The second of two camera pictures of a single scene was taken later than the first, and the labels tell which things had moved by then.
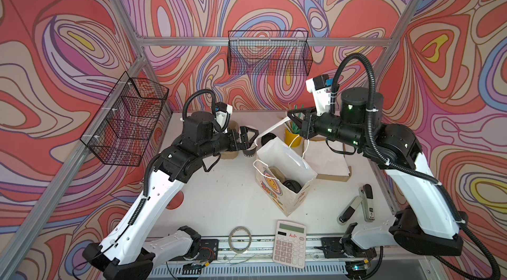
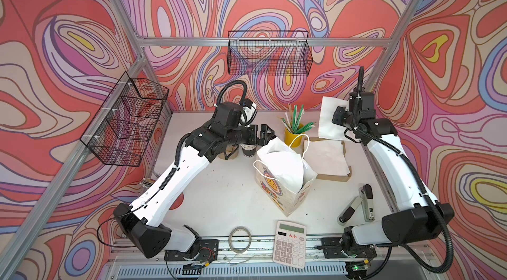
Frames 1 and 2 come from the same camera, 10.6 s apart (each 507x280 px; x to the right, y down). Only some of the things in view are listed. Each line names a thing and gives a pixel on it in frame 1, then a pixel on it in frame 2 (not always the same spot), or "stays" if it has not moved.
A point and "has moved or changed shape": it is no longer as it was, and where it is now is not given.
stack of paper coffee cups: (249, 152) stays
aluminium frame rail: (264, 41) stays
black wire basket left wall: (119, 130) stays
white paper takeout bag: (285, 194) has moved or changed shape
